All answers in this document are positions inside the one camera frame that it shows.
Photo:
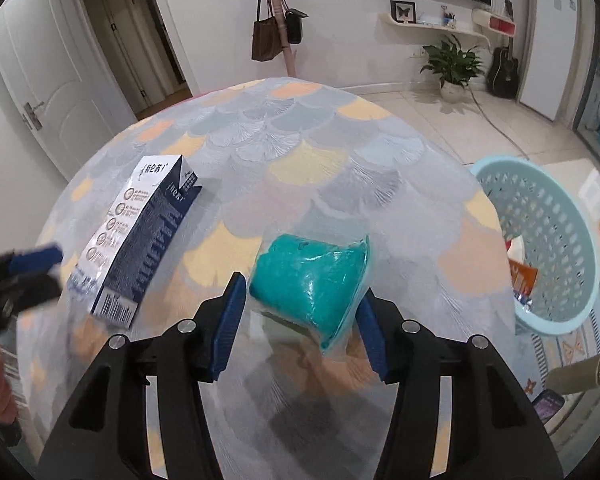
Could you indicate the white and red wall box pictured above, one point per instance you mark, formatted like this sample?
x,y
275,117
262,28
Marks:
x,y
495,24

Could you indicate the smartphone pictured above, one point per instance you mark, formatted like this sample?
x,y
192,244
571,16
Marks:
x,y
549,406

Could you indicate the black handbag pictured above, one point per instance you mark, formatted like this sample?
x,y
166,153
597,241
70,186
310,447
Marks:
x,y
295,27

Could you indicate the framed butterfly picture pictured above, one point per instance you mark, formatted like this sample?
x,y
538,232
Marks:
x,y
403,12

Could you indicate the white refrigerator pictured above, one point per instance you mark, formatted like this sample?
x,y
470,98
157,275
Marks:
x,y
547,50

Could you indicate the orange snack packet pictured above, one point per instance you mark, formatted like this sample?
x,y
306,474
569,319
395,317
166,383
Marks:
x,y
524,280

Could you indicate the potted green plant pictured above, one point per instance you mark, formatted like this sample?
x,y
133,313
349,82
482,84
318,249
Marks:
x,y
452,65

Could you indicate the brown handbag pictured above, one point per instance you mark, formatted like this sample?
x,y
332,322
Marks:
x,y
266,40

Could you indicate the blue patterned rug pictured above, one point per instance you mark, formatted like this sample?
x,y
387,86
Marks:
x,y
570,355

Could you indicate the teal packet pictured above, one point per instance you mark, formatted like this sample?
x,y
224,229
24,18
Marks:
x,y
305,280

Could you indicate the white curved wall shelf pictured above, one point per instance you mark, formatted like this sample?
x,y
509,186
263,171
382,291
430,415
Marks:
x,y
430,26

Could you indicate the white room door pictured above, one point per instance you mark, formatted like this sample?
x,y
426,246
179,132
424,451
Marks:
x,y
55,60

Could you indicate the beige metallic cylinder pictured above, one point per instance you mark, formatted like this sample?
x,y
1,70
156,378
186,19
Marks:
x,y
580,372

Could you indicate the white and blue milk carton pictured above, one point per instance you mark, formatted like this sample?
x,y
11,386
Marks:
x,y
130,240

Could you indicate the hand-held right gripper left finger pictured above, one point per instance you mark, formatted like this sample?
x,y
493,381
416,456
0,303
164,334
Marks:
x,y
227,325

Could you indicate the pink coat rack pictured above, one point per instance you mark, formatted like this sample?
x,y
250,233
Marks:
x,y
282,10

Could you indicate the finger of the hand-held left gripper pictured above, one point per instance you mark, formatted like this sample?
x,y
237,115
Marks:
x,y
35,259
32,290

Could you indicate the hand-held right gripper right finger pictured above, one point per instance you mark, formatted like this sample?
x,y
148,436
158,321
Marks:
x,y
375,340

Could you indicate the black acoustic guitar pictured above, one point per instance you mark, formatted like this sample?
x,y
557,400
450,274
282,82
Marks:
x,y
503,77

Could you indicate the scale-patterned tablecloth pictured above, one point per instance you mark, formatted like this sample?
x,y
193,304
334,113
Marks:
x,y
305,160

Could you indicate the orange and white small box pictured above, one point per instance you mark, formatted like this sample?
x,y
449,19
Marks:
x,y
515,247

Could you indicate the small figurine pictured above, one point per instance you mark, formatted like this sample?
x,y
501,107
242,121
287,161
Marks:
x,y
448,17

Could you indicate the light blue plastic basket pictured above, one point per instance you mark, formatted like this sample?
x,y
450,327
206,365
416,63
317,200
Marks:
x,y
555,200

